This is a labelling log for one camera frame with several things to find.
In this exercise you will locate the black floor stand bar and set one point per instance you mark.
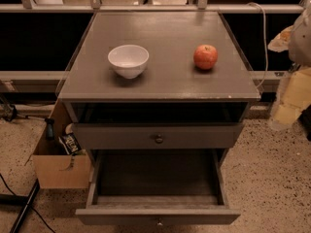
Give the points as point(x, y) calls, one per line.
point(24, 202)

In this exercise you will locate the grey wooden drawer cabinet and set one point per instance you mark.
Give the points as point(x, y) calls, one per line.
point(171, 91)

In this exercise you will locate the dark spray bottle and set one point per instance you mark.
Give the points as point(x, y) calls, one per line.
point(49, 129)

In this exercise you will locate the dark snack bag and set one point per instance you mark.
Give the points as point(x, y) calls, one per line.
point(69, 143)

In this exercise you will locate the padded gripper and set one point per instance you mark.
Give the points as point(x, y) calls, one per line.
point(301, 44)

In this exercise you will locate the white ceramic bowl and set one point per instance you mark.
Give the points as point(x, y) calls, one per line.
point(129, 61)

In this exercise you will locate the cardboard box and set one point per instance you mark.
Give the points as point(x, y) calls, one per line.
point(54, 168)

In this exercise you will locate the grey top drawer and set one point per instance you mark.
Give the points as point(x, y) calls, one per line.
point(104, 137)

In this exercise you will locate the red apple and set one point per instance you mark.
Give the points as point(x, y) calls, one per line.
point(205, 57)

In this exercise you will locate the metal frame rail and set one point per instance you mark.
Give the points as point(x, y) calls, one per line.
point(221, 8)

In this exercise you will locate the grey drawer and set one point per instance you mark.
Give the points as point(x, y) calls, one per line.
point(157, 187)
point(104, 137)

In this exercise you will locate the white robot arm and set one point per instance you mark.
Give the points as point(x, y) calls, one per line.
point(296, 40)

